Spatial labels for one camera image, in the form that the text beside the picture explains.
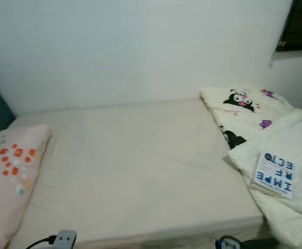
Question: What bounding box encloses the pink pillow with orange dots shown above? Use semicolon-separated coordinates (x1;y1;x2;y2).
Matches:
0;124;52;249

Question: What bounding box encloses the white book with blue letters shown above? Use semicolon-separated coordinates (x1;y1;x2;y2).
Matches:
252;151;296;200

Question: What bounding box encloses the cream bed mattress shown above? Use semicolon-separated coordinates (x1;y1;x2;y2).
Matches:
6;98;272;247

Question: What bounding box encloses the cream cartoon print comforter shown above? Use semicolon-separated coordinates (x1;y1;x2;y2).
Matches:
200;85;302;249

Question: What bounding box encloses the dark window blind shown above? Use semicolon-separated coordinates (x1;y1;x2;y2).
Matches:
274;0;302;53

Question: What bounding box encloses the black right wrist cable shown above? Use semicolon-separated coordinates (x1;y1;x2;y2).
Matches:
215;236;243;249

